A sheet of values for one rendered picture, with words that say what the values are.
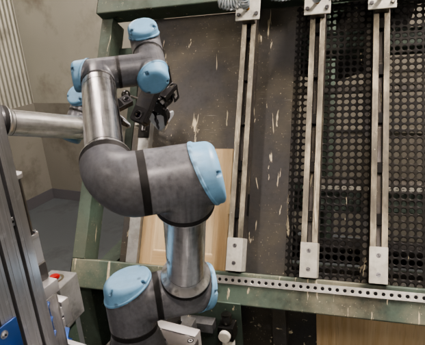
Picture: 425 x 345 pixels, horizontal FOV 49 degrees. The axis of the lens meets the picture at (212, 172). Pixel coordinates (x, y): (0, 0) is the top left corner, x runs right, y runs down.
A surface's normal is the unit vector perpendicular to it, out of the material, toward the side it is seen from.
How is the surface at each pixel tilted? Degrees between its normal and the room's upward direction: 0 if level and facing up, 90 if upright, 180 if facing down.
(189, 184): 86
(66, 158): 90
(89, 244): 90
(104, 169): 50
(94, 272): 60
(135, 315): 90
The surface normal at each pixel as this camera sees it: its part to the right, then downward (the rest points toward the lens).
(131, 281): -0.22, -0.91
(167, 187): 0.21, 0.23
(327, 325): -0.30, 0.33
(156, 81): 0.22, 0.76
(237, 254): -0.30, -0.18
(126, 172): -0.11, -0.31
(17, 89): 0.89, 0.07
